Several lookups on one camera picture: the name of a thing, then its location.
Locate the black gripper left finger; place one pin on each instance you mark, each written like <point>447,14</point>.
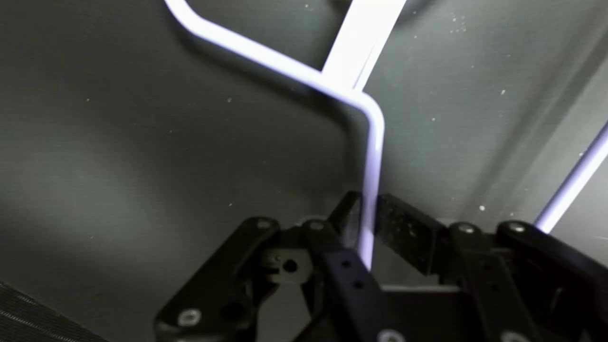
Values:
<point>223,299</point>

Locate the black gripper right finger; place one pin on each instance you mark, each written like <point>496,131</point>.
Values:
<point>519,280</point>

